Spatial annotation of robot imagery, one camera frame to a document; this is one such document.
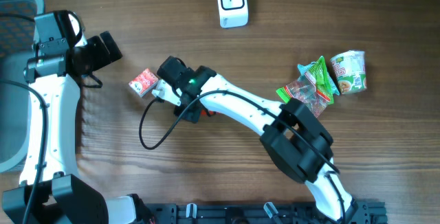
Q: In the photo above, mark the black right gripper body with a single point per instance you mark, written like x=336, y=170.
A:
x=184, y=110

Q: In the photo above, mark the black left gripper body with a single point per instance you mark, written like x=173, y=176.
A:
x=95, y=54

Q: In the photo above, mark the red coffee stick sachet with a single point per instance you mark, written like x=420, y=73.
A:
x=208, y=113

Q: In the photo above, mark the small red white carton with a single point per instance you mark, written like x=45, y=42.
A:
x=144, y=82

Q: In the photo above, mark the light blue clear packet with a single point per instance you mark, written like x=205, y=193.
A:
x=303, y=68

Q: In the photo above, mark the green snack bag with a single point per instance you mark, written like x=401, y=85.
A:
x=314, y=87

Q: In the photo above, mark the instant noodle cup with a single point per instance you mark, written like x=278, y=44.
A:
x=350, y=71

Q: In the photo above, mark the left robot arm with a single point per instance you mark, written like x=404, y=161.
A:
x=50, y=189

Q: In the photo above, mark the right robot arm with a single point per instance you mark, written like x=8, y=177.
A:
x=292, y=136

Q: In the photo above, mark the grey plastic shopping basket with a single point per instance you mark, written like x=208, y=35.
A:
x=17, y=39

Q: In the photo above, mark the black mounting rail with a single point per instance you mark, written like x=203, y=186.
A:
x=367, y=213

